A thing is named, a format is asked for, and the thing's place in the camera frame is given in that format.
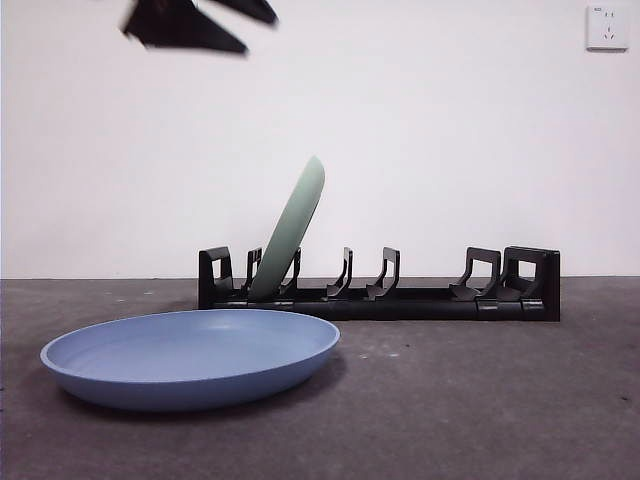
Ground black plastic plate rack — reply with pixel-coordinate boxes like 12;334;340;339
198;245;562;322

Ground pale green round plate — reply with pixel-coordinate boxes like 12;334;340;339
248;154;327;303

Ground blue round plate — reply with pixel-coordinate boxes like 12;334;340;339
39;308;342;412

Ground white wall socket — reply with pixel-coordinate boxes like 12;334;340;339
586;4;630;52

